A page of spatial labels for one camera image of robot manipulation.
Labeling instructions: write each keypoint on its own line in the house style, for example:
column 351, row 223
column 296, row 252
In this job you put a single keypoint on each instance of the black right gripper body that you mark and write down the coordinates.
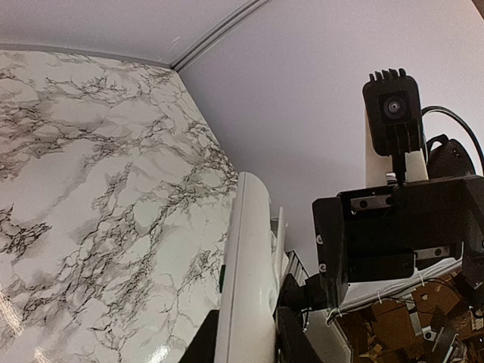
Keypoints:
column 390, row 231

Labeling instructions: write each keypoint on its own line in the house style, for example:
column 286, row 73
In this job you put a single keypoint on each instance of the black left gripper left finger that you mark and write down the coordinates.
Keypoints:
column 203, row 346

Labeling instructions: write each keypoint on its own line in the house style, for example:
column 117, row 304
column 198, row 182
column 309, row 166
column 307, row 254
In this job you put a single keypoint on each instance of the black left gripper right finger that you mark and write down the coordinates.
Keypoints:
column 294, row 347

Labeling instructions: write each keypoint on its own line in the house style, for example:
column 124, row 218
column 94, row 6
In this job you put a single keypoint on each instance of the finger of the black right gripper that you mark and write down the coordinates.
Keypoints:
column 329, row 222

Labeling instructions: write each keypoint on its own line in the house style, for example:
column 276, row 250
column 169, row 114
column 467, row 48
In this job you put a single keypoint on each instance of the white remote control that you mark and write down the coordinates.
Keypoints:
column 246, row 329

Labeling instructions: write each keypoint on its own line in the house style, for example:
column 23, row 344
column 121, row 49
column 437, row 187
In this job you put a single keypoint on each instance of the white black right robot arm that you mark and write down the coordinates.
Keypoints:
column 440, row 157

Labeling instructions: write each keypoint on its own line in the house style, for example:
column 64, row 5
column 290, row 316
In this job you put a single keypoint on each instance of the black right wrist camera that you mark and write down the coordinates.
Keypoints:
column 392, row 104

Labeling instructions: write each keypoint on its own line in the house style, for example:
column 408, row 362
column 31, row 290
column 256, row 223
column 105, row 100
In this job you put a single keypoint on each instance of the right aluminium frame post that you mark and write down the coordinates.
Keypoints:
column 215, row 34

